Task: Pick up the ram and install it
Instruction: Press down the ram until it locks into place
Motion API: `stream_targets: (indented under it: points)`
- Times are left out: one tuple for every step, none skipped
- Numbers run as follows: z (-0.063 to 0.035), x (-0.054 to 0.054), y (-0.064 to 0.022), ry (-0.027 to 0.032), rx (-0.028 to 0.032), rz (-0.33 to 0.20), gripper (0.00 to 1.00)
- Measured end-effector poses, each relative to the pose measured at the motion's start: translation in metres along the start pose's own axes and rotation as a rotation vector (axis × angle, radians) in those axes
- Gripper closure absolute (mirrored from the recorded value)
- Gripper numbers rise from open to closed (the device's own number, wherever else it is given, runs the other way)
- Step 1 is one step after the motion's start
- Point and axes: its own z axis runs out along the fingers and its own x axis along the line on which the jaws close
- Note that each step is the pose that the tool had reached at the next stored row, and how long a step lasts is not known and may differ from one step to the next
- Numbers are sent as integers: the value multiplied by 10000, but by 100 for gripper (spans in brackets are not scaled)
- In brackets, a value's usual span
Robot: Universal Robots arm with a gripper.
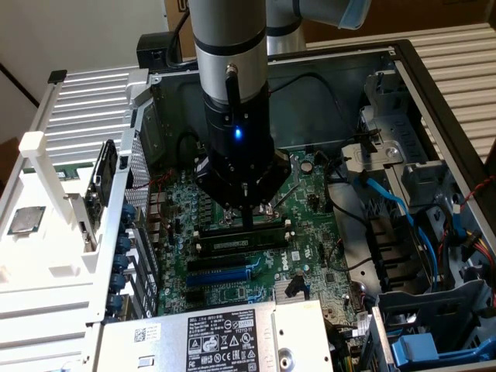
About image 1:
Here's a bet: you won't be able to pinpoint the silver finned heatsink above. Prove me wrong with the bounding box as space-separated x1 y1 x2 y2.
273 275 308 302

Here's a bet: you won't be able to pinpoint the light blue SATA wire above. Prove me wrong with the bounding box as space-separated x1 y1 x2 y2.
354 170 441 290
451 203 472 253

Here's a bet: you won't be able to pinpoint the grey metal disk bay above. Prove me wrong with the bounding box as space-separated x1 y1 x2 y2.
340 69 460 218

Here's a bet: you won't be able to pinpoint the grey metal drive cage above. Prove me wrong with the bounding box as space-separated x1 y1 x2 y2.
371 278 496 372

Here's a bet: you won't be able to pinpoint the red yellow power wires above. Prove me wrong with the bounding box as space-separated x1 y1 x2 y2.
467 228 496 267

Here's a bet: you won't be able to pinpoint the brown cardboard box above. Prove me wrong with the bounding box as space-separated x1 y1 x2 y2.
304 0 496 43

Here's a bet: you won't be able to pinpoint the green Dell motherboard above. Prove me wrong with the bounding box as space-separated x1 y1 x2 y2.
148 150 374 372

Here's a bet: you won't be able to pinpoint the black plastic card guide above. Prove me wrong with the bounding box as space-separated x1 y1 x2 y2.
366 216 433 295

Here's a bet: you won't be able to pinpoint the thick black wire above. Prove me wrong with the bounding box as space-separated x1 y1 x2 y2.
324 153 371 229

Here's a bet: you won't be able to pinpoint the silver CPU chip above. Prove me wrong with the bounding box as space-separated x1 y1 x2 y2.
7 206 47 236

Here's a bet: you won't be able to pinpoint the blue expansion slot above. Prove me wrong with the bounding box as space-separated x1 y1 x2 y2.
184 260 261 288

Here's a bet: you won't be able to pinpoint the black graphics card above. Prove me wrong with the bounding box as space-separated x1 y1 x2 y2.
64 138 119 255

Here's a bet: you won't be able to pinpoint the red black twisted wire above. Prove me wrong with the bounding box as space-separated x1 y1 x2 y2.
463 184 496 203
127 168 174 191

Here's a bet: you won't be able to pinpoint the black wrist cable plug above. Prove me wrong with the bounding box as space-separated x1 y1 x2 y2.
226 63 240 117

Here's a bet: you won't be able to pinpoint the thin black wire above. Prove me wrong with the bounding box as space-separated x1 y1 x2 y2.
327 238 375 272

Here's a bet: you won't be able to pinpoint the RAM slot white latches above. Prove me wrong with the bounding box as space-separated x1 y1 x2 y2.
192 219 292 243
192 231 295 260

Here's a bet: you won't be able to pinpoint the black box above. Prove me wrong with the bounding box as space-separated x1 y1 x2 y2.
136 32 184 74

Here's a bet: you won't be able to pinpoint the white plastic parts rack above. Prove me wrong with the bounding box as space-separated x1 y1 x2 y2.
0 131 119 290

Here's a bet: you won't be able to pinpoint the blue plastic drive caddy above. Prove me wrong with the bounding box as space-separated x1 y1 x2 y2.
391 332 496 367

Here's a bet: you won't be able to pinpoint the open grey PC case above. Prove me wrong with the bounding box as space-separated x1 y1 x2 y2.
84 38 496 372

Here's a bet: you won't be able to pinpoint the CPU socket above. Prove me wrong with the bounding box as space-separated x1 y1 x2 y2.
219 203 283 228

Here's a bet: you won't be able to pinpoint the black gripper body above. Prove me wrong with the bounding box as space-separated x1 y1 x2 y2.
201 87 291 211

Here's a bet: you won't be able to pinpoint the black wire loop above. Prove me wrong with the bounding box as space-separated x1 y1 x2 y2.
176 131 206 171

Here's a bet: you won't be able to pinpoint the black hanging cable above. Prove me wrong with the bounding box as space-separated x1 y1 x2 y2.
165 9 195 70

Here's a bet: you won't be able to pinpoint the printed Universal Robots carton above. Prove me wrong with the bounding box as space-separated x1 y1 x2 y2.
165 0 199 60

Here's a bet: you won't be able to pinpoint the silver power supply with label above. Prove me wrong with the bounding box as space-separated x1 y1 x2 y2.
91 300 335 372

